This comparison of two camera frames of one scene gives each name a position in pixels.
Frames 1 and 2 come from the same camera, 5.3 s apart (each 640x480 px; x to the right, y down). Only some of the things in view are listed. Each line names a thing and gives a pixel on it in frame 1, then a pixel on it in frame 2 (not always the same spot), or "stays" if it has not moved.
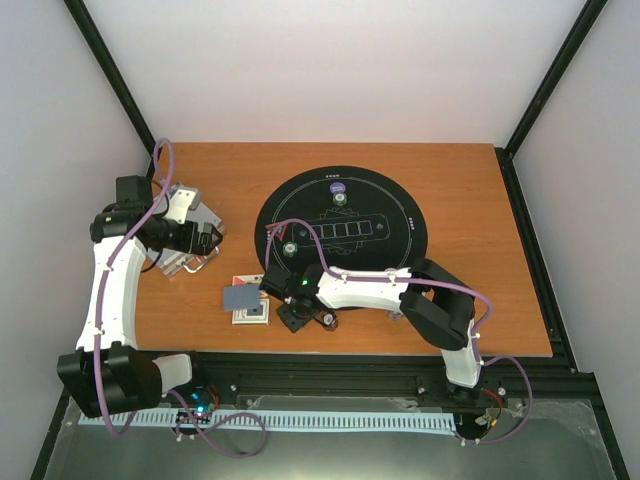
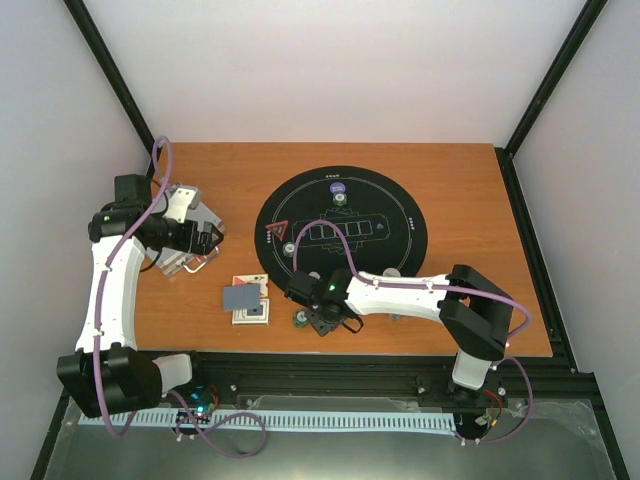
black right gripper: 293,324 → 322,328
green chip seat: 289,249 stays
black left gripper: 203,247 stays
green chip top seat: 339,199 stays
